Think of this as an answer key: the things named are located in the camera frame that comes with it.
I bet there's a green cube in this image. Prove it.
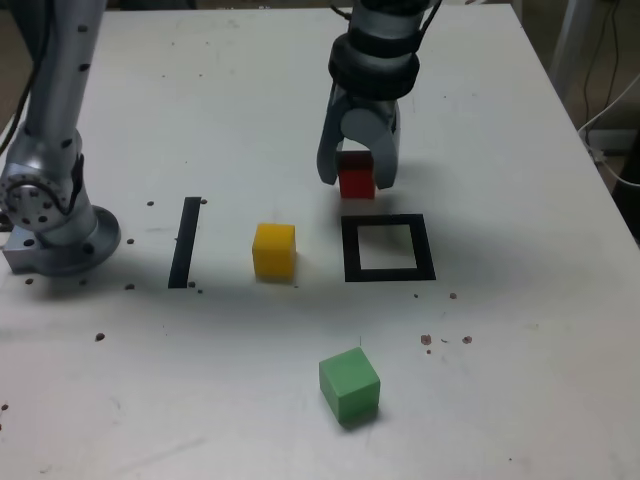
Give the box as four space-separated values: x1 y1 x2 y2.
318 346 382 430

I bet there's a black tape strip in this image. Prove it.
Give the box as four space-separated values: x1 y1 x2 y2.
167 196 202 290

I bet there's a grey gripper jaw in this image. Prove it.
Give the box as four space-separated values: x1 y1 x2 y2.
342 103 402 192
316 88 352 187

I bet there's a black tape square outline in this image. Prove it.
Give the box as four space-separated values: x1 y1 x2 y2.
341 213 437 284

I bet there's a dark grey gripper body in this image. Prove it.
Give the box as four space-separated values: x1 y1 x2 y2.
330 82 402 119

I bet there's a white cable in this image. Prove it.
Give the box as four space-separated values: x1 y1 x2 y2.
577 72 640 187

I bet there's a grey metal frame leg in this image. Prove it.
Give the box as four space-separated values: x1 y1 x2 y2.
548 0 604 94

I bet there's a yellow cube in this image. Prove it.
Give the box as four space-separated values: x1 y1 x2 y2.
252 222 297 284

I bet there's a red cube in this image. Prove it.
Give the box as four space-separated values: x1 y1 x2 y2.
338 151 377 201

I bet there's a thin black cable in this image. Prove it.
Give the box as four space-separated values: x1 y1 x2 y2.
581 0 632 132

